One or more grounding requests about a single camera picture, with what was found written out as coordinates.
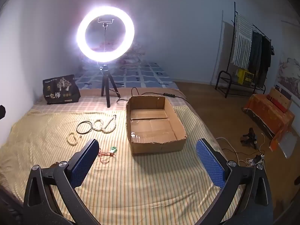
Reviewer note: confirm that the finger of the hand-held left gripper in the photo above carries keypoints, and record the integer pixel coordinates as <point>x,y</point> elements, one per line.
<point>1,112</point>

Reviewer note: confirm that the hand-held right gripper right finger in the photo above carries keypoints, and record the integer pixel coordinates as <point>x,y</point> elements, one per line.
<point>209,164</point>

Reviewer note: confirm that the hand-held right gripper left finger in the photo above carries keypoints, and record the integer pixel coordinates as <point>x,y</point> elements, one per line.
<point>82,168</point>

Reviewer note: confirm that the cardboard box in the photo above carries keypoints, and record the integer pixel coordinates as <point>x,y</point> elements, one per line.
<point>152,129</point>

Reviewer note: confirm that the black bangle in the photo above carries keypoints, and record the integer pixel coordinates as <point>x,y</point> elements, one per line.
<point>77,128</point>

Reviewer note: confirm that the white power strip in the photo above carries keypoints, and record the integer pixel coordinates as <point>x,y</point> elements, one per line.
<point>255,160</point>

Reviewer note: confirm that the black clamp stand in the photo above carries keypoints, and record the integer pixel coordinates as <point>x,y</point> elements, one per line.
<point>249,138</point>

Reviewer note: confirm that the striped yellow blanket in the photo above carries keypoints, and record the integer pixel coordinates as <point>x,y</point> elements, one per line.
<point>140,180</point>

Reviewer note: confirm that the black printed bag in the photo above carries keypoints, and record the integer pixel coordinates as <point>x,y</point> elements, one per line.
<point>61,91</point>

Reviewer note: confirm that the plaid bed sheet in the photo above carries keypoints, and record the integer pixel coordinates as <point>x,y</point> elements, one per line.
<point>93,102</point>

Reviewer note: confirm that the orange cloth covered furniture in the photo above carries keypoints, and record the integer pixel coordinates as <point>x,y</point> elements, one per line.
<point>264,114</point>

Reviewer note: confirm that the silver foil sheet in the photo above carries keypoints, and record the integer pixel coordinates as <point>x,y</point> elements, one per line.
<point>289,145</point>

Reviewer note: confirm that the black clothes rack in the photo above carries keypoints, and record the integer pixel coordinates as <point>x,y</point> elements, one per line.
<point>221,82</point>

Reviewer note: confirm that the black tripod stand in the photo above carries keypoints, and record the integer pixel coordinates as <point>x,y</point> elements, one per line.
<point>104,86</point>

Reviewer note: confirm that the yellow box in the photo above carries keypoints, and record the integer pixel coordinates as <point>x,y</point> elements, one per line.
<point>246,76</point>

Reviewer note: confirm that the wooden board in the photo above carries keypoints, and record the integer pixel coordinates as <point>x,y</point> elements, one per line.
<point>281,98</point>

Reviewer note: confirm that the dark hanging clothes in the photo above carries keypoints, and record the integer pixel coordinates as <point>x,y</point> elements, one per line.
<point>259,54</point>

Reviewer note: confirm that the floral pillow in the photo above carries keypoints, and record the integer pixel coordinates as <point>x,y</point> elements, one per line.
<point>131,56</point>

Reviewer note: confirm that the white striped towel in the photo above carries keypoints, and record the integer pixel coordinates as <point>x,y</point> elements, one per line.
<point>242,42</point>

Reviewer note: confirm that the phone holder clamp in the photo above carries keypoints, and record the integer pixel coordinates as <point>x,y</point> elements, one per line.
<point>106,22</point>

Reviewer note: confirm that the wall poster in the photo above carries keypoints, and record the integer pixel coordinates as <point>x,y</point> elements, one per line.
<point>289,75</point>

